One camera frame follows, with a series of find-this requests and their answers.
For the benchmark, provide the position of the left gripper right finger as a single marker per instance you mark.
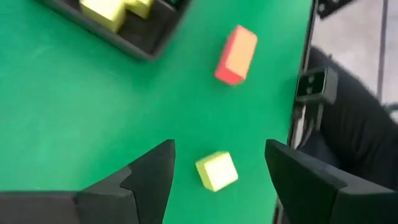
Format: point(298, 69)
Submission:
point(326, 202)

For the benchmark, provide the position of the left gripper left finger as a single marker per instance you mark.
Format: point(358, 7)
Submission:
point(93, 207)

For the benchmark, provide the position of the yellow cube block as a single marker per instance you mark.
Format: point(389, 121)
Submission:
point(102, 12)
point(217, 171)

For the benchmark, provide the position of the orange rectangular block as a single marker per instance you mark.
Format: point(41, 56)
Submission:
point(237, 53)

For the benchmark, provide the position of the yellow rectangular block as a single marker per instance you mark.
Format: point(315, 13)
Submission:
point(140, 7)

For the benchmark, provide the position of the green felt table mat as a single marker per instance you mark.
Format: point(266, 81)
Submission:
point(62, 109)

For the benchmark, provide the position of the black plastic mesh basket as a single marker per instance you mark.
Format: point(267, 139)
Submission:
point(146, 37)

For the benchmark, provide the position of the black table-level camera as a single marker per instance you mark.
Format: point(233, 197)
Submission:
point(314, 85)

